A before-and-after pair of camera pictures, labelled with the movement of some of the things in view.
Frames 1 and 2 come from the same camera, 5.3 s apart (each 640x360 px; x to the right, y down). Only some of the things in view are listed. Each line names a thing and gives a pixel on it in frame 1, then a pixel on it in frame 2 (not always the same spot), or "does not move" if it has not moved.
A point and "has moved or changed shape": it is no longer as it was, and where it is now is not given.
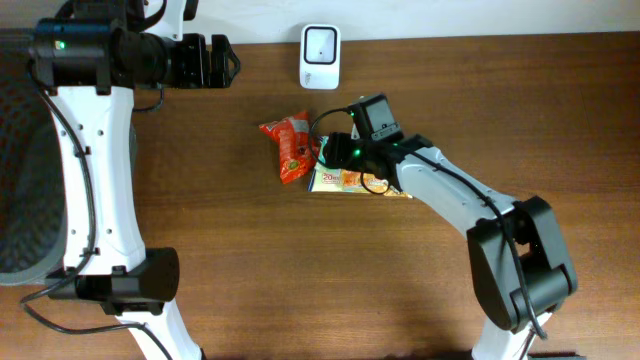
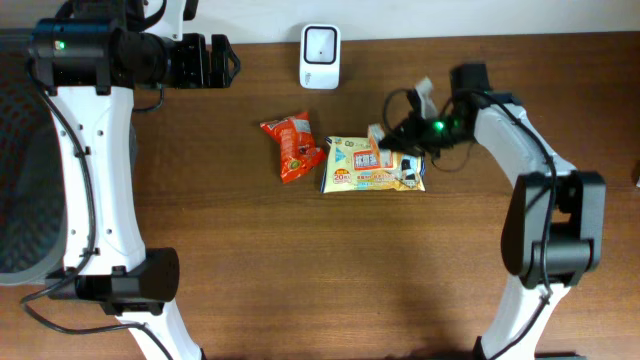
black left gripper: (208, 60) does not move
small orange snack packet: (353, 178) has moved or changed shape
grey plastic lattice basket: (33, 181) does not move
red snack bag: (298, 156) does not move
